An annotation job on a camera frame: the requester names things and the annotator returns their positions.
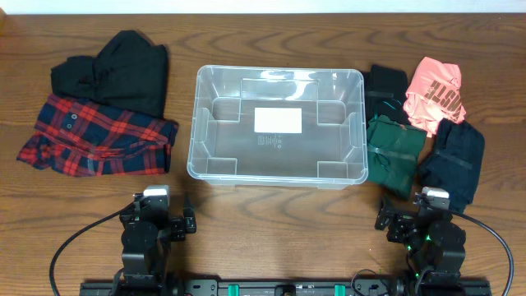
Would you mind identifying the dark green garment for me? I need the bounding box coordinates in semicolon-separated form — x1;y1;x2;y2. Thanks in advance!
367;115;427;200

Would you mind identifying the navy taped garment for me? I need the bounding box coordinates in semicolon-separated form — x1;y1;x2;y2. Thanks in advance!
418;119;485;213

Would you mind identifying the black taped garment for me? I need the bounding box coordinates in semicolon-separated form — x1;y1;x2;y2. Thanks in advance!
363;65;410;125

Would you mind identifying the pink printed t-shirt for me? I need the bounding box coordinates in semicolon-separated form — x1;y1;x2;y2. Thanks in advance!
403;57;466;137

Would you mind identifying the red navy plaid shirt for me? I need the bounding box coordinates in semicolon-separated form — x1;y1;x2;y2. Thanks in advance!
16;95;178;178

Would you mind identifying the large black garment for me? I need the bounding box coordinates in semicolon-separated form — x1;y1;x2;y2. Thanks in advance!
50;30;169;118

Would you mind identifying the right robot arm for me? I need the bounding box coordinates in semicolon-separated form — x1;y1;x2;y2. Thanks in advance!
375;193;466;284

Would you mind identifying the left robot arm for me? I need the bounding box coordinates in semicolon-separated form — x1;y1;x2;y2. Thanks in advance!
119;193;196;291

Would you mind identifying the clear plastic storage bin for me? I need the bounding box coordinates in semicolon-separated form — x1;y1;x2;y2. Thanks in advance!
187;65;369;190

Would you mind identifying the white label in bin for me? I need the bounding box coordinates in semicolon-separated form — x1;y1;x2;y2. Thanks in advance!
254;108;302;134

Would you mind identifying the right black cable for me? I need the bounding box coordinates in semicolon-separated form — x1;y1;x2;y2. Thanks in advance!
414;192;515;296

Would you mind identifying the black cable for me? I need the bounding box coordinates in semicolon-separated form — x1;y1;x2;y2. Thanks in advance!
414;192;515;296
48;196;143;296

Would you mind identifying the left black cable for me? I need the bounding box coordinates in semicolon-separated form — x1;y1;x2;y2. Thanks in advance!
48;196;143;296

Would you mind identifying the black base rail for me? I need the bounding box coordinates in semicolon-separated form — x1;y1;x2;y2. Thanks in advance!
80;275;492;296

